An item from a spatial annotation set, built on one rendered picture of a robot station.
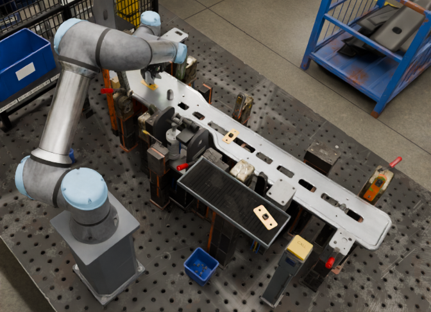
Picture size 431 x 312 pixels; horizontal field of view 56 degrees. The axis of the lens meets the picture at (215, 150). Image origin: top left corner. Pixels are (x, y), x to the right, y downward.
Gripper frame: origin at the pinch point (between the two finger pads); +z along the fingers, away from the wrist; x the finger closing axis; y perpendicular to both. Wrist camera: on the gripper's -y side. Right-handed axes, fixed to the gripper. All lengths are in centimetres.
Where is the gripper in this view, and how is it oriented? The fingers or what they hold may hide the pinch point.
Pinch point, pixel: (149, 80)
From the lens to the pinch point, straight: 189.7
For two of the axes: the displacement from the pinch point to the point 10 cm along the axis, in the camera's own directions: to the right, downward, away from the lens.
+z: -1.0, 6.1, 7.9
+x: 6.1, -5.9, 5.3
